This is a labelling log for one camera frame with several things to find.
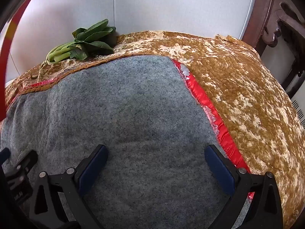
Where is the dark carved wooden chair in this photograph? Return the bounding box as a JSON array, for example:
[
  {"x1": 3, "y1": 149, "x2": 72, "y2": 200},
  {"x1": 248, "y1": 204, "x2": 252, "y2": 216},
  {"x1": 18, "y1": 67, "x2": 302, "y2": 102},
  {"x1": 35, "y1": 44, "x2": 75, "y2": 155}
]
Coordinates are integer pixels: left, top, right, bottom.
[{"x1": 241, "y1": 0, "x2": 305, "y2": 86}]

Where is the grey felt mat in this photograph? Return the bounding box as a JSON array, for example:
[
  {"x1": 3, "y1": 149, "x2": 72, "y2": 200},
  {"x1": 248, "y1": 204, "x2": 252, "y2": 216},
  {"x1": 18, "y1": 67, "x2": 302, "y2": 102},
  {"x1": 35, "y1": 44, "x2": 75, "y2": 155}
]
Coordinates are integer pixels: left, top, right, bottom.
[{"x1": 0, "y1": 55, "x2": 250, "y2": 229}]

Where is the white appliance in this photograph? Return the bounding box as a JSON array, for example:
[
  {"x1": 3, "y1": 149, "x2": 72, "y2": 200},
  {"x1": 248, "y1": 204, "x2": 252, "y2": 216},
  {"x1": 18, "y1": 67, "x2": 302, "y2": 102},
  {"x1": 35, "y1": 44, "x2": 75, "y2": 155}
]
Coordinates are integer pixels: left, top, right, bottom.
[{"x1": 285, "y1": 74, "x2": 305, "y2": 129}]

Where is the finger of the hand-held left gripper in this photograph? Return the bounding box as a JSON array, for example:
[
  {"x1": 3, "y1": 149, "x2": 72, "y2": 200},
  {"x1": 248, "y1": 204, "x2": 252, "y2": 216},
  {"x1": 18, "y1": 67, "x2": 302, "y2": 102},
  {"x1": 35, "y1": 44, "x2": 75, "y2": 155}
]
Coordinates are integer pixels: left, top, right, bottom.
[
  {"x1": 10, "y1": 150, "x2": 39, "y2": 179},
  {"x1": 0, "y1": 148, "x2": 11, "y2": 165}
]

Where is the gold patterned tablecloth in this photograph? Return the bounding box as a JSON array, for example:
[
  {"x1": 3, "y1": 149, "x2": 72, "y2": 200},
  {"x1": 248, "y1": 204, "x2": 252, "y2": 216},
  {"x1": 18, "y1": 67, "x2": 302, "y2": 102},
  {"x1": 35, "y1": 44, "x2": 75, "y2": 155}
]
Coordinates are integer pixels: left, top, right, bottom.
[{"x1": 0, "y1": 31, "x2": 305, "y2": 229}]

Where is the green leafy vegetable bunch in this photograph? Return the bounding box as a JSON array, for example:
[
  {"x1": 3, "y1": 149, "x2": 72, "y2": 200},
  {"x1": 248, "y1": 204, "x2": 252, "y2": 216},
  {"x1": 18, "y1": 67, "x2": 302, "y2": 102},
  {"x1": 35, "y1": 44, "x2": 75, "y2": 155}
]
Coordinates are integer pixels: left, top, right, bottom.
[{"x1": 30, "y1": 19, "x2": 117, "y2": 80}]

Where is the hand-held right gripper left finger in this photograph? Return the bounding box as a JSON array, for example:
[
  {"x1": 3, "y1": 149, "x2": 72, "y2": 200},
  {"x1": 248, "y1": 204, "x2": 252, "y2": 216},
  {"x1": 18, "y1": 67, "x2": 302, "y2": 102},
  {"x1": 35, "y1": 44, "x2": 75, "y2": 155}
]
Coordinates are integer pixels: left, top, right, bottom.
[{"x1": 29, "y1": 144, "x2": 109, "y2": 229}]

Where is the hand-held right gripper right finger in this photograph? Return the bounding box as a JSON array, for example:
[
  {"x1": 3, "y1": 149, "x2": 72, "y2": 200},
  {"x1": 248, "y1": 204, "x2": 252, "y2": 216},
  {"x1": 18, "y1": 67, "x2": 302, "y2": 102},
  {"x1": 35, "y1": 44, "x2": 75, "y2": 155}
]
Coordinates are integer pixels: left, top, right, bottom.
[{"x1": 204, "y1": 144, "x2": 284, "y2": 229}]

